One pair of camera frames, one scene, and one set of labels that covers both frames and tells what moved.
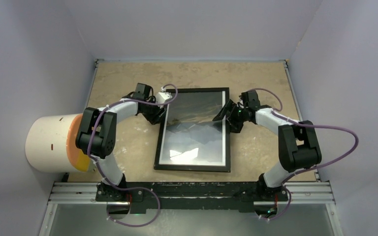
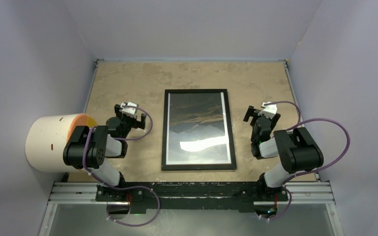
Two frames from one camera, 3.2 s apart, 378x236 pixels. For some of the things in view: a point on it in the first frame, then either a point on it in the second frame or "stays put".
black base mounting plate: x=192 y=197 stays put
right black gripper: x=230 y=106 -> x=252 y=112
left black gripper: x=154 y=118 -> x=136 y=124
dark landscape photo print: x=191 y=137 stays put
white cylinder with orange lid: x=51 y=145 stays put
